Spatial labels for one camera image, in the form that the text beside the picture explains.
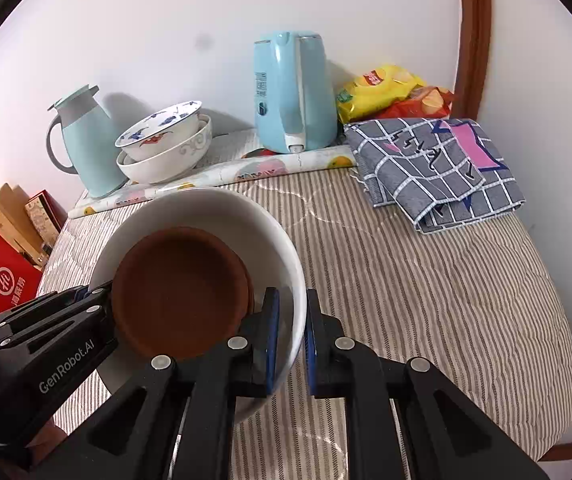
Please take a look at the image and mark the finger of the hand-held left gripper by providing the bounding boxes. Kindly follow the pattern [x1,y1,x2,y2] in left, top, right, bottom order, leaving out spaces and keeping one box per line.
[0,304,117,356]
[0,282,114,328]

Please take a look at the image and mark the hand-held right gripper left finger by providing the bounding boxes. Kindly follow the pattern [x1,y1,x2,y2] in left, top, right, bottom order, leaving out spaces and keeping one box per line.
[53,287,281,480]

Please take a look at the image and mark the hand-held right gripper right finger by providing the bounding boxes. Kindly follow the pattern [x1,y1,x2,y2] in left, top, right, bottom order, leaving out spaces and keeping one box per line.
[305,287,552,480]

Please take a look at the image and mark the plain white bowl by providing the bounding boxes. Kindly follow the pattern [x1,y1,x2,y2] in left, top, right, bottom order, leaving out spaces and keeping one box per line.
[88,187,308,423]

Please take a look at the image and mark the red cardboard box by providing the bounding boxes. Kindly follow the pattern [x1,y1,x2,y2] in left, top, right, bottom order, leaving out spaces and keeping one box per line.
[0,230,44,314]

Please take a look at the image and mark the patterned gift box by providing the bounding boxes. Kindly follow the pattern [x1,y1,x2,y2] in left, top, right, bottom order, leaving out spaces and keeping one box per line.
[24,190,69,266]

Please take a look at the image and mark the brown cardboard box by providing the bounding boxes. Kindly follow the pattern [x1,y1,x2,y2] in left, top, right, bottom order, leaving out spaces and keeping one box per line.
[0,183,34,261]

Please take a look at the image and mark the striped quilted blanket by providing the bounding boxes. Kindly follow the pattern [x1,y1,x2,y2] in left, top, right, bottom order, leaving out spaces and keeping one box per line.
[38,170,572,480]

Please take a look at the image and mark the light blue thermos jug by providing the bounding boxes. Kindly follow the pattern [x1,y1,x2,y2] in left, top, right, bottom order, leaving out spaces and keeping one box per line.
[46,85,126,199]

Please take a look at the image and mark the large white bowl grey pattern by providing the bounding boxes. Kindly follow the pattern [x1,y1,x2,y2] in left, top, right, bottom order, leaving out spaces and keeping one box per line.
[116,115,213,185]

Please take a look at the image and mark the floral plastic table cover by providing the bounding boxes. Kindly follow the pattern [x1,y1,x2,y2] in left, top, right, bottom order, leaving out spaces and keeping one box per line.
[68,130,359,220]

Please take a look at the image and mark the white bowl with red print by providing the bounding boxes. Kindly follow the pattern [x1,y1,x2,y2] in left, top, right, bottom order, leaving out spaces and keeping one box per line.
[114,101,203,163]

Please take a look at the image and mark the grey checkered cloth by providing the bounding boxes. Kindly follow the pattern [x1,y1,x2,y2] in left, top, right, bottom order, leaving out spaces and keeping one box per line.
[343,117,526,235]

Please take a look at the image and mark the light blue electric kettle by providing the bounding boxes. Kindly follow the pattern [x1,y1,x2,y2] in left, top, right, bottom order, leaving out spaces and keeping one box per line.
[253,31,339,154]

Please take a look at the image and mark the yellow snack bag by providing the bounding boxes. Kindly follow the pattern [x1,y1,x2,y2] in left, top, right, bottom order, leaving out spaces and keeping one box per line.
[337,65,427,124]

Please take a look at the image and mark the orange snack bag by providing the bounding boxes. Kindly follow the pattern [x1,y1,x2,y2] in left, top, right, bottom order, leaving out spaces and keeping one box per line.
[376,86,454,121]

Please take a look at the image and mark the wooden door frame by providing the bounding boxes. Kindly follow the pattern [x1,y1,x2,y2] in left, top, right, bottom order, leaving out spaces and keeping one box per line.
[453,0,493,122]

